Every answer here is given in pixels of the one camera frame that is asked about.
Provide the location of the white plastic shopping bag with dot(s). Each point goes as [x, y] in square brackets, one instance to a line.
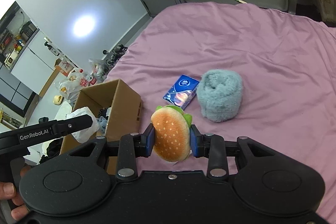
[69, 89]

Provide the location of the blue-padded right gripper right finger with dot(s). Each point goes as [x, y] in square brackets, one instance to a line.
[213, 148]

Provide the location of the white kitchen cabinet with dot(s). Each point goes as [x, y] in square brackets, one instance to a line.
[35, 65]

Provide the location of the orange burger plush toy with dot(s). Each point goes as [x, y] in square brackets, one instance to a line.
[172, 133]

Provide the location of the small orange cardboard box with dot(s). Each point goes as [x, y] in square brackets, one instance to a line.
[64, 66]

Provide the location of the clear plastic bag with items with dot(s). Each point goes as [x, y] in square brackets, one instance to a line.
[100, 69]

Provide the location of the person's left hand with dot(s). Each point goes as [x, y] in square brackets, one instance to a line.
[9, 192]

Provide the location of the grey sneakers pair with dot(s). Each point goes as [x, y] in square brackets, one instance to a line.
[115, 54]

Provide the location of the black knitted plush toy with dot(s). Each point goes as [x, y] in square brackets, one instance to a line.
[105, 112]

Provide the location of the brown cardboard box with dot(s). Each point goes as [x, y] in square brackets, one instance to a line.
[101, 151]

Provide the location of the blue denim heart cushion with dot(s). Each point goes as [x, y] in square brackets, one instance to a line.
[102, 122]

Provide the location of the yellow slipper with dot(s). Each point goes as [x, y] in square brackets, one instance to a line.
[57, 100]

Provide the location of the pink bed sheet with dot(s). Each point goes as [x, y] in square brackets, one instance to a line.
[262, 73]

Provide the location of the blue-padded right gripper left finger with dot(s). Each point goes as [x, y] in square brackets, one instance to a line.
[131, 147]

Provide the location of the red-capped plastic bottle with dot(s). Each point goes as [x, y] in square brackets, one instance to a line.
[86, 79]

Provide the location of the blue tissue pack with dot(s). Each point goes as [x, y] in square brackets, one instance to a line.
[182, 92]

